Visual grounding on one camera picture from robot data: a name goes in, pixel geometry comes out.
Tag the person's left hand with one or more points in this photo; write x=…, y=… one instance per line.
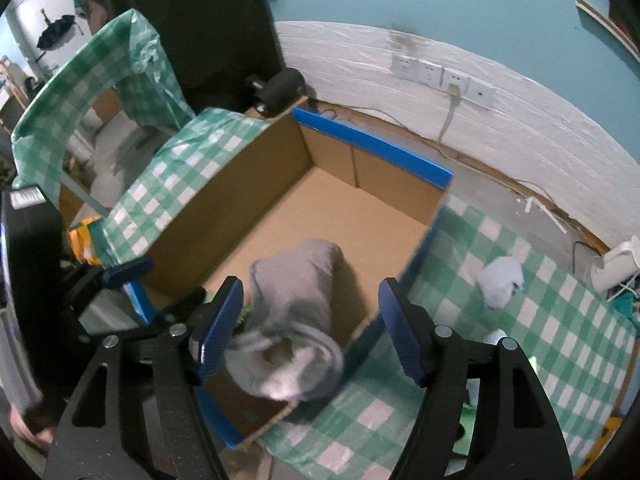
x=22, y=425

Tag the white sock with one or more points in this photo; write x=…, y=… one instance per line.
x=500, y=280

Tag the white wall socket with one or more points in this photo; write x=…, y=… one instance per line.
x=430, y=72
x=404, y=66
x=462, y=80
x=482, y=95

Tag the green checked plastic sheet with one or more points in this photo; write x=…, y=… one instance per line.
x=165, y=185

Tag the orange snack packet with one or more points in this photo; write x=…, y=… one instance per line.
x=85, y=245

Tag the white plastic strip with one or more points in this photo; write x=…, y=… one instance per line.
x=550, y=216

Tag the black hanging umbrella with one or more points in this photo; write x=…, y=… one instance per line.
x=52, y=32

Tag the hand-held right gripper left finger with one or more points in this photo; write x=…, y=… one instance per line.
x=220, y=330

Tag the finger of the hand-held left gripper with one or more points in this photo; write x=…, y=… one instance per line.
x=165, y=310
x=127, y=270

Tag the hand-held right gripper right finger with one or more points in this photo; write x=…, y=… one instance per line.
x=400, y=335

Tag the grey cloth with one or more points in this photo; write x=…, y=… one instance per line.
x=295, y=285

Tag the white electric kettle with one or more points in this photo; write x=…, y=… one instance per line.
x=617, y=265

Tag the wooden frame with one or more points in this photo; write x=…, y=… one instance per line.
x=600, y=15

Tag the green checked tablecloth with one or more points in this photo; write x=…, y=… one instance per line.
x=550, y=320

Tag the black cylindrical device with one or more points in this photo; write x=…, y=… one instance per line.
x=280, y=90

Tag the cardboard box with blue edges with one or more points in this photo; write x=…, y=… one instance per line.
x=350, y=220

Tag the black cabinet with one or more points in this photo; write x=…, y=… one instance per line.
x=200, y=20

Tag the teal plastic basket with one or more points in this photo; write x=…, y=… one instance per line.
x=625, y=305

